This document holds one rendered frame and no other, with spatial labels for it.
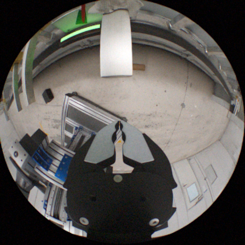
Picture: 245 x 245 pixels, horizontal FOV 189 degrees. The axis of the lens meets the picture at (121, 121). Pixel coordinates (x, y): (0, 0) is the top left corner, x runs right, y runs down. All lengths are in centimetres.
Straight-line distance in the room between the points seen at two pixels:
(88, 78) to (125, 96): 53
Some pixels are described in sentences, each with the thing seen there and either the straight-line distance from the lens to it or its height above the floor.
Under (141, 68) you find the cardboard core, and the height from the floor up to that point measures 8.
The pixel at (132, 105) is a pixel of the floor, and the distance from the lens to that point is 100.
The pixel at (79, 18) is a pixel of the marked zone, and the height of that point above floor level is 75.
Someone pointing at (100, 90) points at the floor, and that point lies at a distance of 97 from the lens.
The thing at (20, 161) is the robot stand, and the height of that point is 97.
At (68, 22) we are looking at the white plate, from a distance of 35.
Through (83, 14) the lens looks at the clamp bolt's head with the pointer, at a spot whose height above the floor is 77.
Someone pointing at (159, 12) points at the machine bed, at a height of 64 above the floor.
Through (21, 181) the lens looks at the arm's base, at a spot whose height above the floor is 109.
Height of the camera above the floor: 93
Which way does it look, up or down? 60 degrees down
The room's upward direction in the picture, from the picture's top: 178 degrees clockwise
